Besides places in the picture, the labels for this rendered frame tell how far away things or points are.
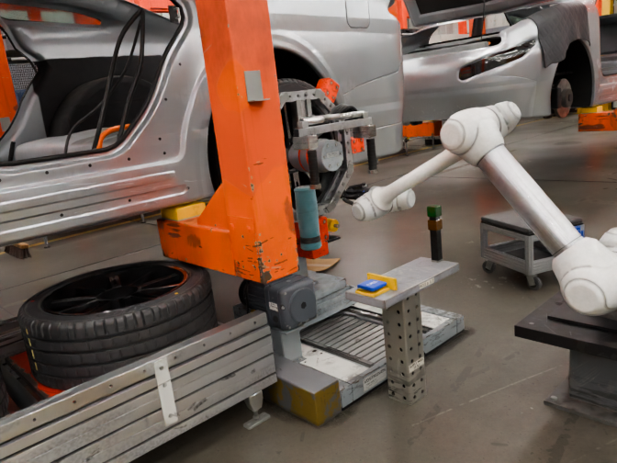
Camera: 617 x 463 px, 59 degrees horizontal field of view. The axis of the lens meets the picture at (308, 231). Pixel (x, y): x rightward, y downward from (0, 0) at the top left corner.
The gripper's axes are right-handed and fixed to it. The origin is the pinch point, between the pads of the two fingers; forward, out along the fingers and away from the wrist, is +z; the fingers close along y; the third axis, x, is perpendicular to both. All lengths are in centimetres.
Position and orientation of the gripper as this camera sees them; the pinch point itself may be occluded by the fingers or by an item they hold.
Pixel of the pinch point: (340, 193)
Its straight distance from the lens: 256.4
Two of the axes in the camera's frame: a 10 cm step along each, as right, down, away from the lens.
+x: -5.9, -5.1, -6.2
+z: -6.8, -1.0, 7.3
